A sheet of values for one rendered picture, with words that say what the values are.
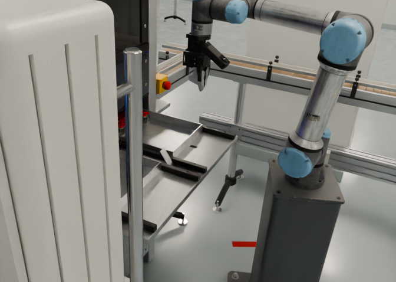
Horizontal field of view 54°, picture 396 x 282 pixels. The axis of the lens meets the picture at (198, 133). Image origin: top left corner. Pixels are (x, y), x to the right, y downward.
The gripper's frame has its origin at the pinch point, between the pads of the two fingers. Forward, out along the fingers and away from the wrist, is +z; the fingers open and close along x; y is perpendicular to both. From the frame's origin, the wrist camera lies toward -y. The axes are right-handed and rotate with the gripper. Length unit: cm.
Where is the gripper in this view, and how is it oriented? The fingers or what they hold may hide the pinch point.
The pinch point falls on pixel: (203, 88)
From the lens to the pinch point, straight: 148.3
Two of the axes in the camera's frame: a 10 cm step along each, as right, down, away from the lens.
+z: -0.6, 8.8, 4.6
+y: -9.0, -2.5, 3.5
